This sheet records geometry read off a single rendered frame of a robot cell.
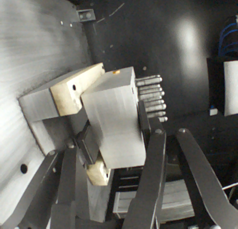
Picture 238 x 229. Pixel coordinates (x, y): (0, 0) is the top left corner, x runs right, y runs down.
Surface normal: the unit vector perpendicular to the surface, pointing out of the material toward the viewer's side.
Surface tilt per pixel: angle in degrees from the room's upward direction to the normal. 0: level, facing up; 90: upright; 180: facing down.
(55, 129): 0
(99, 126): 90
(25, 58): 0
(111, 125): 90
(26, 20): 0
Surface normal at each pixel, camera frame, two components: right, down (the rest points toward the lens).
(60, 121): 0.97, -0.18
